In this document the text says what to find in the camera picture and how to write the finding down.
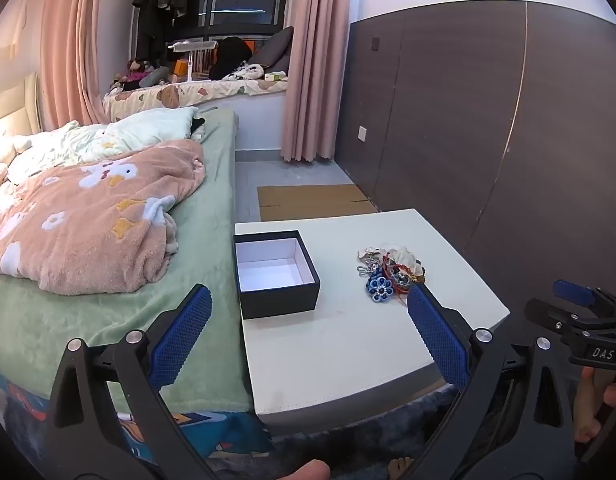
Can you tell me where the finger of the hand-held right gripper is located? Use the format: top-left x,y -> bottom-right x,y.
553,280 -> 616,318
524,298 -> 596,333

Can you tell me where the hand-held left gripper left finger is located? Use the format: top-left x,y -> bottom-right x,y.
45,283 -> 219,480

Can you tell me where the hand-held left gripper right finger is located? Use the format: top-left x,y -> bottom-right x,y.
398,283 -> 579,480

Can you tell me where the red string bracelet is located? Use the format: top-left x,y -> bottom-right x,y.
383,255 -> 424,302

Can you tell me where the blue flower ornament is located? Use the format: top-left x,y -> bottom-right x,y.
365,274 -> 396,303

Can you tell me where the white cloth pouch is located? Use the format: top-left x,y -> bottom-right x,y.
358,245 -> 421,273

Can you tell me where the black jewelry box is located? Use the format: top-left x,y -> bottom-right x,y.
233,230 -> 321,320

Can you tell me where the person's right hand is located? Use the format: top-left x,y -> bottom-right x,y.
573,365 -> 616,443

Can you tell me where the white low table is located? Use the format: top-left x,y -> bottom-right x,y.
234,208 -> 511,423

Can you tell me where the green bed sheet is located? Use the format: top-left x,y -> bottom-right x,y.
0,110 -> 254,413

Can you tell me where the cartoon printed bed sheet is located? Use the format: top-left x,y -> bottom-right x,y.
0,365 -> 274,466

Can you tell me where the pink floral fleece blanket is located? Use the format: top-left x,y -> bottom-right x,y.
0,139 -> 206,295

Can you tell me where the person's right foot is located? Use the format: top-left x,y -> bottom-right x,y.
385,456 -> 416,480

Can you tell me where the dark blue rug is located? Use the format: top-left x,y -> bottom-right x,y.
268,387 -> 459,480

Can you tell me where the flat cardboard sheet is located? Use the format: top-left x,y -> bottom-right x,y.
257,184 -> 378,222

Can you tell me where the person's left leg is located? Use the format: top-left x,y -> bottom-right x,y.
275,460 -> 331,480

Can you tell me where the pale green pillow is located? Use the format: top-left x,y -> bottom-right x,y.
70,106 -> 201,161

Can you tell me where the white star print quilt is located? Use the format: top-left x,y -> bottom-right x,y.
3,120 -> 109,191

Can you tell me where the bear print window seat mat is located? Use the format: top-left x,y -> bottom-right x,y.
103,77 -> 289,122

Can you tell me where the cream plush toy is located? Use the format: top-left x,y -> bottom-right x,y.
0,135 -> 36,186

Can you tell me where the pile of plush toys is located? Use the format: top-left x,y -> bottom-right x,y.
110,60 -> 174,92

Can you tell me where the black and white patterned cloth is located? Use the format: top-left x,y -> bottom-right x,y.
223,60 -> 266,82

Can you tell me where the black bag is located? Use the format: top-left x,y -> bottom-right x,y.
208,36 -> 254,81

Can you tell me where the white desk lamp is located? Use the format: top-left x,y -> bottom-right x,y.
167,39 -> 216,83

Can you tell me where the grey cushion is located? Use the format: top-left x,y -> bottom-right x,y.
250,26 -> 295,73

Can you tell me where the pink curtain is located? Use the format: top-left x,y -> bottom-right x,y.
280,0 -> 351,163
40,0 -> 114,133

